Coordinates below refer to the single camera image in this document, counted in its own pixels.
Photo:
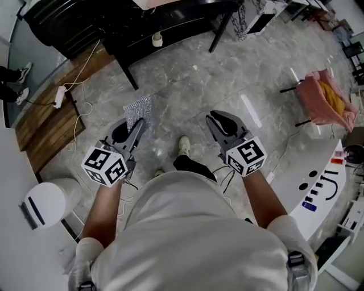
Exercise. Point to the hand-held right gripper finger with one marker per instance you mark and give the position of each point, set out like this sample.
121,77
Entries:
231,123
217,133

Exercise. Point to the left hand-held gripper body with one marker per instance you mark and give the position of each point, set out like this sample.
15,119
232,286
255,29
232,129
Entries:
103,163

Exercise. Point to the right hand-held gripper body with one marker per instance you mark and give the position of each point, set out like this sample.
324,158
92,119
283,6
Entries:
246,154

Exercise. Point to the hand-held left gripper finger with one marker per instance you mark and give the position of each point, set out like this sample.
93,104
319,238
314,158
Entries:
119,133
135,136

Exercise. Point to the silver scrubbing cloth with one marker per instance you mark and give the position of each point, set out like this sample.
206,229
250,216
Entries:
138,111

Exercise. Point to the person's left forearm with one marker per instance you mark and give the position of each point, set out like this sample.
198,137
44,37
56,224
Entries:
102,210

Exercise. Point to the person's right forearm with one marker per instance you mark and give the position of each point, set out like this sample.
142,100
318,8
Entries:
261,199

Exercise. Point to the person's white right shoe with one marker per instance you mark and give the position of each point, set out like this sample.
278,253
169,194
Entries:
184,145

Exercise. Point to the person's white shoe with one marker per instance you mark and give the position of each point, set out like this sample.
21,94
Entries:
184,145
159,172

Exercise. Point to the person's white left shoe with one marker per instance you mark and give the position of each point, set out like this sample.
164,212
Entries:
159,172

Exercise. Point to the white curved desk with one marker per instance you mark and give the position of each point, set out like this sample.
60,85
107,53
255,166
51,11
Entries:
307,170

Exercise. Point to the wooden step platform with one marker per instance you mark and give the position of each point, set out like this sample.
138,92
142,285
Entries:
48,125

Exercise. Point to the white cylindrical device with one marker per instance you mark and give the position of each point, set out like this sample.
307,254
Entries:
48,201

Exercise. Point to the white power strip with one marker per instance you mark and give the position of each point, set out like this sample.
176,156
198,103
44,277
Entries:
59,96

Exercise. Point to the small blue box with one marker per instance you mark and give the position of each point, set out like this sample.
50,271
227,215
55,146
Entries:
309,206

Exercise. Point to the pink chair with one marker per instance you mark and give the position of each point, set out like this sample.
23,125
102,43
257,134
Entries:
315,105

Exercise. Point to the small red box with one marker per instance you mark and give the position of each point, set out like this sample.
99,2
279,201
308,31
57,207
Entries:
337,161

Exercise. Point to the black curved tube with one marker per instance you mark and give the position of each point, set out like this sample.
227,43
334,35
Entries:
335,187

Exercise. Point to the white tape roll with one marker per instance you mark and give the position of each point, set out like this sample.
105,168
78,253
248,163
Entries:
157,39

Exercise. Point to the person's white shirt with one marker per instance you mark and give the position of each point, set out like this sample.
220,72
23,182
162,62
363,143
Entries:
185,233

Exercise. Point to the yellow cushion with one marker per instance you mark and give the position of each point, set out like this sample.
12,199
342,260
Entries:
331,98

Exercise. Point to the black round stool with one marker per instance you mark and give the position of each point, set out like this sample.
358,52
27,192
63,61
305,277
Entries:
354,154

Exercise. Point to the black marble counter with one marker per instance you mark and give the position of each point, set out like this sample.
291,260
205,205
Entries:
170,22

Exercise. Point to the black drawer cabinet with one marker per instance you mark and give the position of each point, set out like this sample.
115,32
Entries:
62,25

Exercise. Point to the white shelf unit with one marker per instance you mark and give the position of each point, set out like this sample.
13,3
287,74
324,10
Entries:
352,221

